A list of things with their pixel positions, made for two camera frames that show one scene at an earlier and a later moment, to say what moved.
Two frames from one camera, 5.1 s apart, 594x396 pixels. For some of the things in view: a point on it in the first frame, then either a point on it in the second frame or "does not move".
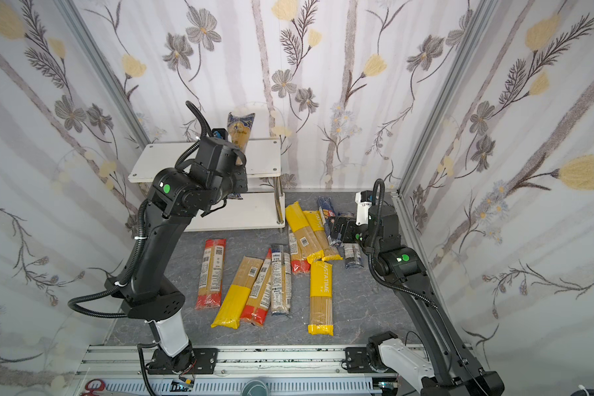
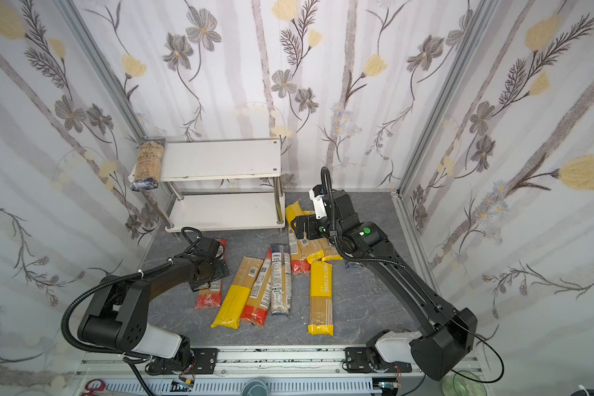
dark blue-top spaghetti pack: x=239 y=130 to x=148 y=163
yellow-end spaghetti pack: x=229 y=313 does not move
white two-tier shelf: x=243 y=211 does not move
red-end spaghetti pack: x=211 y=280 does not move
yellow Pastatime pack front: x=321 y=285 does not move
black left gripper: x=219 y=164 to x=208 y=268
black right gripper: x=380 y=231 to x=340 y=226
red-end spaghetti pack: x=256 y=312 does not move
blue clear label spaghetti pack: x=280 y=280 does not move
